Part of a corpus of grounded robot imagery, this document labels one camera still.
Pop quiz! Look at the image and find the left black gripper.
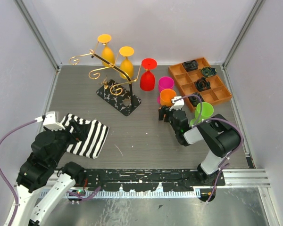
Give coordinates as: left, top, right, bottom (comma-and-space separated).
44, 119, 89, 165

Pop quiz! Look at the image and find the orange plastic wine glass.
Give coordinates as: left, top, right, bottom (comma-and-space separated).
159, 89, 177, 106

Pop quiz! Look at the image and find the red plastic wine glass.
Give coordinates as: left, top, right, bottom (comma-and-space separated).
140, 58, 157, 91

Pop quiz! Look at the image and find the gold wine glass rack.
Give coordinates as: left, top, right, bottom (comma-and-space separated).
69, 49, 142, 116

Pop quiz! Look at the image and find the yellow plastic wine glass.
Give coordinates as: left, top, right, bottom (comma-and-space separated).
98, 34, 115, 64

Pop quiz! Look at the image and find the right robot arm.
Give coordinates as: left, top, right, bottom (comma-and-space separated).
158, 105, 243, 186

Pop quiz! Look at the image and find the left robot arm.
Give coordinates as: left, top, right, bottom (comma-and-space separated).
5, 120, 87, 226

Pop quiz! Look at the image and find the pink plastic wine glass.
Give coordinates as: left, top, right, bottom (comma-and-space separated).
157, 77, 175, 103

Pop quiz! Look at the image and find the green plastic wine glass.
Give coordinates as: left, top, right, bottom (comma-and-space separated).
190, 102, 214, 126

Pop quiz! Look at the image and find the black white striped cloth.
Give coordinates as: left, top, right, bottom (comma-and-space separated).
60, 113, 109, 159

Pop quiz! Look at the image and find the dark rose bottom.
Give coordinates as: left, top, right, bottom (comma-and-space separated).
188, 93, 204, 107

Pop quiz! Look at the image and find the dark red rose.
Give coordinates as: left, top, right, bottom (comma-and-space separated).
195, 78, 211, 92

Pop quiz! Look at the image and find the dark rose top left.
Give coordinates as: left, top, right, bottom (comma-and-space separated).
183, 60, 199, 72

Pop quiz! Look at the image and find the orange compartment tray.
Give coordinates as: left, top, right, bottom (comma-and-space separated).
168, 57, 232, 105

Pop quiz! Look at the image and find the dark green rose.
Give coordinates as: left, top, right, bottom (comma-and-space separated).
200, 67, 217, 78

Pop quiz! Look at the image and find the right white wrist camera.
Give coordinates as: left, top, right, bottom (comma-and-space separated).
170, 96, 184, 110

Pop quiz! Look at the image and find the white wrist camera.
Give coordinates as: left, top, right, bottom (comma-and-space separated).
170, 96, 184, 110
35, 111, 66, 131

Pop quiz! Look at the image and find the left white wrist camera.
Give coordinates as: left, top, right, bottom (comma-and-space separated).
35, 111, 66, 131

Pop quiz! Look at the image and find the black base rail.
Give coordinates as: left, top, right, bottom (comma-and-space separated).
76, 169, 225, 192

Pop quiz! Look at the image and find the white slotted cable duct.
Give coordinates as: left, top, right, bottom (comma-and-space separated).
39, 189, 201, 200

